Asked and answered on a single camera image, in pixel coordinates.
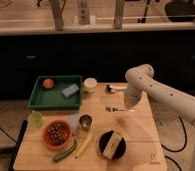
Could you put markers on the green cucumber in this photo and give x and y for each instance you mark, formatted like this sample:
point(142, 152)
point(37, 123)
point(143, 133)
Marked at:
point(62, 155)

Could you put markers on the orange bowl with beans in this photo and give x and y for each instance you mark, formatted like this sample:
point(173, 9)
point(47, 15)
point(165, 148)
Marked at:
point(56, 135)

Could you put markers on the tan cardboard box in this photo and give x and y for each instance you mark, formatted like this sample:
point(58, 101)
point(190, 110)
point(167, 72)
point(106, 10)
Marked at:
point(113, 147)

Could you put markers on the clear plastic piece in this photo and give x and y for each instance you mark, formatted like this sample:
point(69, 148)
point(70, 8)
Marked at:
point(73, 120)

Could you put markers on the yellow banana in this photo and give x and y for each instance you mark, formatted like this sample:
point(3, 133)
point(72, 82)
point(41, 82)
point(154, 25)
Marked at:
point(83, 146)

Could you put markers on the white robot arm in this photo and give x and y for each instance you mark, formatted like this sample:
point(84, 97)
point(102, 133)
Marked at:
point(140, 79)

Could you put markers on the orange fruit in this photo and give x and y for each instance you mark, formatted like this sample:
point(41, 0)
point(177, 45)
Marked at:
point(48, 83)

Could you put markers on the silver metal fork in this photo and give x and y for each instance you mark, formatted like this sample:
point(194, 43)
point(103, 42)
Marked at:
point(113, 109)

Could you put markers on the white paper cup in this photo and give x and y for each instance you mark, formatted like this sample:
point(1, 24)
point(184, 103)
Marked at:
point(90, 84)

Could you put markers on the green plastic tray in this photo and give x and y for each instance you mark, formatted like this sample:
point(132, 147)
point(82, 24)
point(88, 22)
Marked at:
point(54, 99)

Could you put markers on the small metal cup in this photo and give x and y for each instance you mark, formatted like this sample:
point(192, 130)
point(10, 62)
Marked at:
point(85, 122)

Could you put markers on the grey blue sponge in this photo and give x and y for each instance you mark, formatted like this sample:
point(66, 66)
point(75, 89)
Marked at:
point(69, 91)

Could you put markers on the green plastic cup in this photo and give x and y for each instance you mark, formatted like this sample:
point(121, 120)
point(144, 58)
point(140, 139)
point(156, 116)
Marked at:
point(35, 119)

